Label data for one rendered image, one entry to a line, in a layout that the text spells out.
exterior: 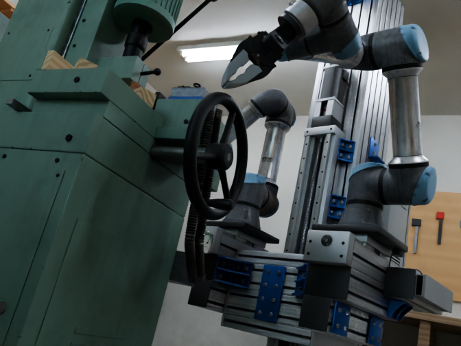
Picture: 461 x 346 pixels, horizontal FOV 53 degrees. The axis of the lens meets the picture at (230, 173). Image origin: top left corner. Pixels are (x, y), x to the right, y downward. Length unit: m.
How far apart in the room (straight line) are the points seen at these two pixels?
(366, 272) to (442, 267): 2.82
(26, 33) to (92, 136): 0.59
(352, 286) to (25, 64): 1.08
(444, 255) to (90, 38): 3.47
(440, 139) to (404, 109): 3.14
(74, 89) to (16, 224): 0.30
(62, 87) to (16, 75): 0.36
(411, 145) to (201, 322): 3.55
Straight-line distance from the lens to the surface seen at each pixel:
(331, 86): 1.91
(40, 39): 1.43
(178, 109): 1.17
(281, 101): 2.00
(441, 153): 4.56
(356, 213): 1.49
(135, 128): 1.08
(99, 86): 1.00
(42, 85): 1.12
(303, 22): 1.07
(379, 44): 1.51
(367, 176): 1.53
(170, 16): 1.37
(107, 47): 1.41
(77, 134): 0.99
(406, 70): 1.48
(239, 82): 1.03
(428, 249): 4.25
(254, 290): 1.61
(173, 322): 4.86
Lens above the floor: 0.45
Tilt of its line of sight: 18 degrees up
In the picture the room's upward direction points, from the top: 13 degrees clockwise
